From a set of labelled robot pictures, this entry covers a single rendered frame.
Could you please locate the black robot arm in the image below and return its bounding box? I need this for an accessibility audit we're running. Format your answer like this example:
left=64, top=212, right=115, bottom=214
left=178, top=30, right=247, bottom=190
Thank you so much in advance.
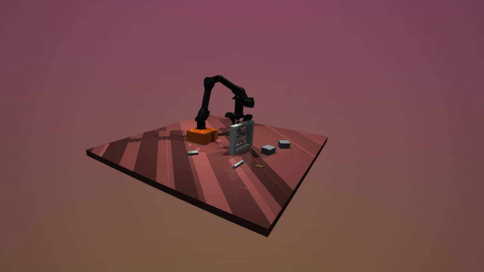
left=195, top=75, right=254, bottom=130

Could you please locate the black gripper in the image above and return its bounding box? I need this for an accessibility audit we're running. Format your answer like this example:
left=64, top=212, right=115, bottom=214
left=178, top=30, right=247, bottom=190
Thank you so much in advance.
left=225, top=106, right=253, bottom=125

